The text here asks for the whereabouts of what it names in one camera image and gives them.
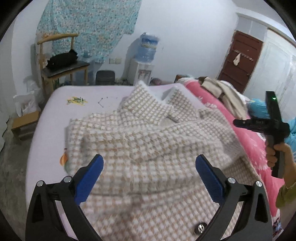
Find white water dispenser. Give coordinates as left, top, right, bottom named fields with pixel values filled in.
left=127, top=59, right=154, bottom=85

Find wooden chair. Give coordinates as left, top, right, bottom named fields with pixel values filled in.
left=37, top=33, right=90, bottom=97

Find brown wooden door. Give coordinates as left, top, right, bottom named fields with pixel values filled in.
left=218, top=31, right=263, bottom=93

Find small wooden stool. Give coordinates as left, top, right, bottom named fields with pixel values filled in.
left=11, top=111, right=41, bottom=140

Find beige white checkered coat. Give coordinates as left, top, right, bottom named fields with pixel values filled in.
left=65, top=84, right=259, bottom=240

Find white wall socket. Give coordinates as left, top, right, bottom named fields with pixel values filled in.
left=109, top=57, right=122, bottom=65

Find right hand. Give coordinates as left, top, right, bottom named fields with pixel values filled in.
left=265, top=142, right=296, bottom=188

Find teal floral hanging cloth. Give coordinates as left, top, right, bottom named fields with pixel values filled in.
left=36, top=0, right=142, bottom=63

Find black bin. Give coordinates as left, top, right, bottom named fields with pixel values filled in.
left=95, top=70, right=115, bottom=85

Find beige clothes pile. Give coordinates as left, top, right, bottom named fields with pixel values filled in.
left=198, top=77, right=250, bottom=120

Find white plastic bags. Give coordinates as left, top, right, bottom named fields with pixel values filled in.
left=13, top=76, right=45, bottom=117

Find teal pillow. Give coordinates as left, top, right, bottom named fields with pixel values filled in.
left=246, top=99, right=295, bottom=148

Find light pink bed sheet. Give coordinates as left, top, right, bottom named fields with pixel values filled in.
left=25, top=83, right=209, bottom=241

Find pink floral blanket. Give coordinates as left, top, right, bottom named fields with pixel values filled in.
left=177, top=77, right=284, bottom=240

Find olive right sleeve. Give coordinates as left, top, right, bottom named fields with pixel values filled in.
left=275, top=183, right=295, bottom=208

